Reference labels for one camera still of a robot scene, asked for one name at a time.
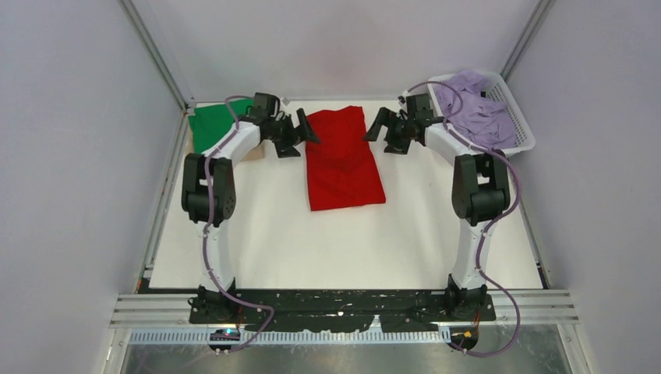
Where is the red t shirt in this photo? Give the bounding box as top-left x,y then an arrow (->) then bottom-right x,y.
305,106 -> 387,211

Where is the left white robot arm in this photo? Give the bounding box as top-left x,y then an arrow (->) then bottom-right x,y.
181,93 -> 320,324

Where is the folded green t shirt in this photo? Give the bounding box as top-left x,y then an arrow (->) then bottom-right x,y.
189,104 -> 234,153

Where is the right aluminium frame post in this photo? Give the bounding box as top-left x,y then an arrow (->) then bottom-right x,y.
500,0 -> 557,81

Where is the aluminium frame post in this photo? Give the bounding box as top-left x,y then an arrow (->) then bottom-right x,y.
118,0 -> 197,114
500,0 -> 557,81

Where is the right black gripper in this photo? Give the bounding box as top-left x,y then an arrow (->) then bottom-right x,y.
362,107 -> 414,156

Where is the aluminium front rail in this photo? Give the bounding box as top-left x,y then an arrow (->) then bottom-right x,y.
109,289 -> 580,329

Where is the lilac t shirt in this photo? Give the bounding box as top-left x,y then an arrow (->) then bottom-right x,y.
434,70 -> 516,150

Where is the left aluminium frame post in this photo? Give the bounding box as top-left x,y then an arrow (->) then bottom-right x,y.
118,0 -> 197,114

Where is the white plastic basket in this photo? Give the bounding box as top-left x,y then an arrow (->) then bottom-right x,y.
426,69 -> 536,157

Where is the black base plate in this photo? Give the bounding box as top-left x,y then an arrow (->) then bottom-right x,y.
187,288 -> 496,333

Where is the folded beige t shirt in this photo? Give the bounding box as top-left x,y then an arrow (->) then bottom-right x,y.
185,142 -> 265,162

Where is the white slotted cable duct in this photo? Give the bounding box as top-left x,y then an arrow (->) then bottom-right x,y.
129,326 -> 451,345

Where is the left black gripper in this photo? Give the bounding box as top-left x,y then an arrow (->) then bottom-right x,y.
267,110 -> 320,159

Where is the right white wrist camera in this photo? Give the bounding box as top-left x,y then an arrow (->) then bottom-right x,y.
398,90 -> 411,104

